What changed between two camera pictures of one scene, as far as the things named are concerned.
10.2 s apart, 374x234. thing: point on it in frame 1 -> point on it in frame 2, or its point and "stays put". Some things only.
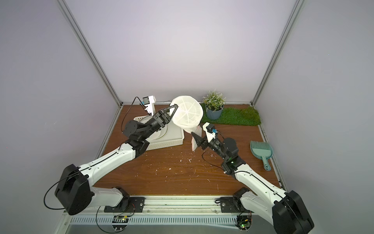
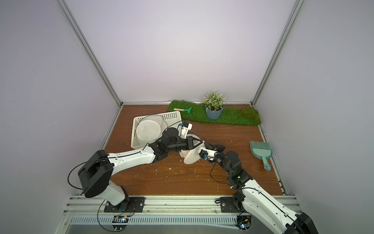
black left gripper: (158, 121) -> (188, 144)
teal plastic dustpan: (262, 150) stays put
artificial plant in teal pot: (214, 102) stays put
